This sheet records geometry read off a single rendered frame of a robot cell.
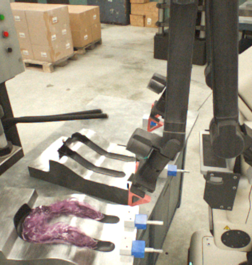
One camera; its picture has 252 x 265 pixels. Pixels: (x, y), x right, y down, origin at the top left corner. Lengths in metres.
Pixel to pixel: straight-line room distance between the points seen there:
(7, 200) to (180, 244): 1.28
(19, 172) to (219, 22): 1.07
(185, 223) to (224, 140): 1.51
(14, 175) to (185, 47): 0.99
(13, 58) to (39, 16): 3.20
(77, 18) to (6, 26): 4.01
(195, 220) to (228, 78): 1.63
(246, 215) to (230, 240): 0.14
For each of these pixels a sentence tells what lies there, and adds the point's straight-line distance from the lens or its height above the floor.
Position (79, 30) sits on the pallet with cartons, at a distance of 5.68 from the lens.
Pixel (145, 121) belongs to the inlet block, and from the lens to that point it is 1.61.
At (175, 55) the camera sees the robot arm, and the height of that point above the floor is 1.44.
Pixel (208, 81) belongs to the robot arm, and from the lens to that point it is 1.11.
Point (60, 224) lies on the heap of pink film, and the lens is 0.97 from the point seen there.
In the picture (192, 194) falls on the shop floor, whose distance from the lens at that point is 2.39.
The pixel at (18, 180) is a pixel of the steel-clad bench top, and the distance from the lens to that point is 1.37.
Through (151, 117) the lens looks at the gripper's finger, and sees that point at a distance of 1.17.
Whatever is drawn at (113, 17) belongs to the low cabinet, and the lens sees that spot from 8.20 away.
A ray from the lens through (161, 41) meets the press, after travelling 5.25.
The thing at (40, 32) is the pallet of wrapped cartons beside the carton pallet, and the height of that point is 0.62.
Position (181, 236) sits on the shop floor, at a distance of 2.10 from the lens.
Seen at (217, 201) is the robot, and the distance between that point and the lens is 1.04.
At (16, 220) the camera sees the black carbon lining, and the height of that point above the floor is 0.89.
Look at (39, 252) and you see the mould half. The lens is 0.97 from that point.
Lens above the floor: 1.63
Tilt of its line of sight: 32 degrees down
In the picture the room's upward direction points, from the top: 2 degrees counter-clockwise
